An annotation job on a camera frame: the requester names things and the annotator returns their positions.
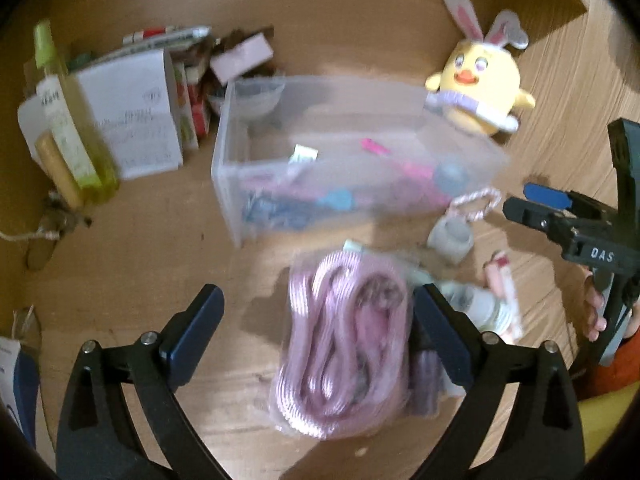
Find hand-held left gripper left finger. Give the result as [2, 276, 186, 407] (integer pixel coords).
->
[56, 284, 236, 480]

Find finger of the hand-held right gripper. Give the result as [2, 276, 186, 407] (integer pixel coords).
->
[523, 182, 620, 222]
[502, 197, 577, 247]

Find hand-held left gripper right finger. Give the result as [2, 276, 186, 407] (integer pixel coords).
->
[410, 284, 586, 480]

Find white tube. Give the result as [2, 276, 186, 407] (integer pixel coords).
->
[440, 281, 508, 335]

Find purple bottle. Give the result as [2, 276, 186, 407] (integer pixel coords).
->
[411, 347, 446, 413]

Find pink white braided loop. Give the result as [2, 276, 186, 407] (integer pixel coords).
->
[449, 186, 503, 224]

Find pink lip tube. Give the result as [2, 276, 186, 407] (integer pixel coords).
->
[484, 254, 525, 343]

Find white tape roll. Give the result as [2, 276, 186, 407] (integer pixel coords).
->
[426, 214, 476, 266]

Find pink rope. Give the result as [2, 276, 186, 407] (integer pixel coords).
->
[269, 249, 441, 442]

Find clear plastic storage box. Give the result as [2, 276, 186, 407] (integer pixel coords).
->
[211, 75, 511, 248]

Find person's right hand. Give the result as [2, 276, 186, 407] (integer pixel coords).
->
[582, 269, 609, 342]

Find yellow chick plush toy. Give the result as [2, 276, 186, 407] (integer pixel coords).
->
[425, 0, 537, 137]

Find blue small box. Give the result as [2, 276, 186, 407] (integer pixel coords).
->
[241, 192, 313, 233]

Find pink pen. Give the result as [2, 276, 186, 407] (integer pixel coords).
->
[361, 138, 438, 182]

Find blue clip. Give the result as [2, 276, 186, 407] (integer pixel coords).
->
[317, 187, 357, 212]

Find clear plastic wrapper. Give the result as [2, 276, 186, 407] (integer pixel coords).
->
[11, 306, 45, 353]

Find eyeglasses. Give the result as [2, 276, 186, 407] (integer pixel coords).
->
[26, 192, 93, 272]

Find yellow cloth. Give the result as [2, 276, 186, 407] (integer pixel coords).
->
[575, 385, 638, 467]

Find blue white packet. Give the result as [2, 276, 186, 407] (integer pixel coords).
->
[0, 336, 42, 453]

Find small white sachet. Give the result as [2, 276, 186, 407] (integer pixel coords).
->
[286, 144, 321, 167]

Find beige tube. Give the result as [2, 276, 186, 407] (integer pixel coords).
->
[34, 132, 85, 209]

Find white paper box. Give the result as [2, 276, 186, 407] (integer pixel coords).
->
[17, 50, 185, 181]

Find red printed cartons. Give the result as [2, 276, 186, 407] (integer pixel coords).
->
[170, 55, 213, 152]

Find small clear bowl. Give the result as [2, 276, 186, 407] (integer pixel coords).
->
[231, 79, 287, 122]

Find green spray bottle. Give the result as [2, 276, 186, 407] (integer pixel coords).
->
[32, 20, 122, 206]

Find pink paper box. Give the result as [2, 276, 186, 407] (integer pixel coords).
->
[209, 35, 275, 85]

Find stack of paper packets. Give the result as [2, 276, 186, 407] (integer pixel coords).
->
[67, 25, 213, 68]

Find white cable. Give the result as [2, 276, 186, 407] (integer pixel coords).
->
[0, 227, 60, 245]

